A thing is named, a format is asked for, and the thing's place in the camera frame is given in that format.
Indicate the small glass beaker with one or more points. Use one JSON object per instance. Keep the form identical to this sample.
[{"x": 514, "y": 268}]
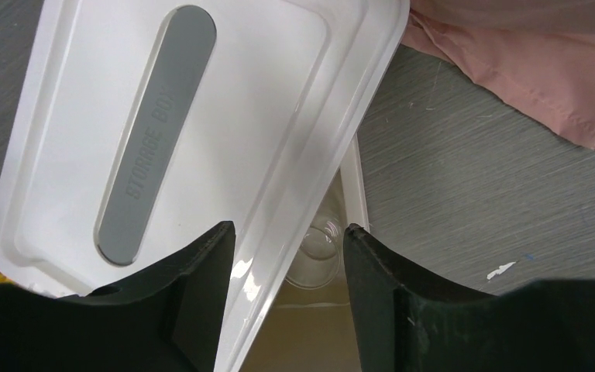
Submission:
[{"x": 318, "y": 258}]

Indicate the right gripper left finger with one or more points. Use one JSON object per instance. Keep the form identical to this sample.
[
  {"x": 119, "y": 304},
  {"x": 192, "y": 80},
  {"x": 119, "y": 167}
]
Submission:
[{"x": 165, "y": 317}]

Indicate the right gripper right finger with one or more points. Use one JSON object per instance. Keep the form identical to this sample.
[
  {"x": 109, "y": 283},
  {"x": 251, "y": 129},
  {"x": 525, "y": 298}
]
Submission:
[{"x": 408, "y": 318}]

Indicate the beige plastic bin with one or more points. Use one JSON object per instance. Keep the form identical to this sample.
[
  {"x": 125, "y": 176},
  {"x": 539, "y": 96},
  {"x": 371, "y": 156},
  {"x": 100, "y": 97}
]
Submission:
[{"x": 312, "y": 330}]

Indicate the white rectangular tray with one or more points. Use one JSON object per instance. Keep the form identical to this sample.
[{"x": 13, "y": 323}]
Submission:
[{"x": 141, "y": 124}]

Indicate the pink shorts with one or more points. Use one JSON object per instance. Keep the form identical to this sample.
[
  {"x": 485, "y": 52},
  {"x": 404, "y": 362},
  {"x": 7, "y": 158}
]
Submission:
[{"x": 536, "y": 56}]

